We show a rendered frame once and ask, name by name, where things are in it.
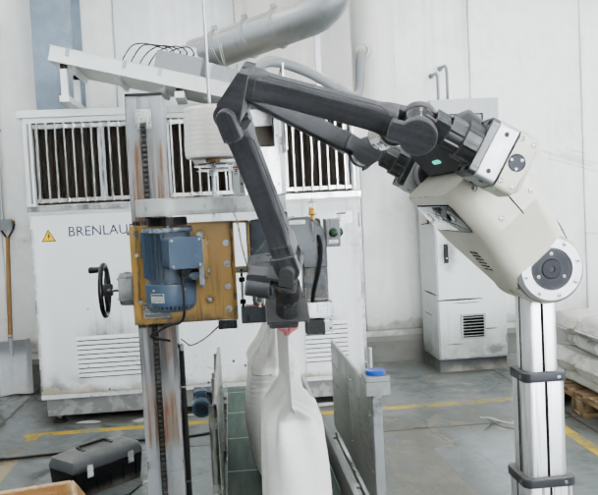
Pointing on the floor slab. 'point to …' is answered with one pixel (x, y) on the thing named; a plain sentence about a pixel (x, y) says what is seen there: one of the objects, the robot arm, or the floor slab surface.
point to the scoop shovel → (10, 351)
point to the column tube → (159, 186)
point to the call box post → (378, 445)
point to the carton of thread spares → (45, 489)
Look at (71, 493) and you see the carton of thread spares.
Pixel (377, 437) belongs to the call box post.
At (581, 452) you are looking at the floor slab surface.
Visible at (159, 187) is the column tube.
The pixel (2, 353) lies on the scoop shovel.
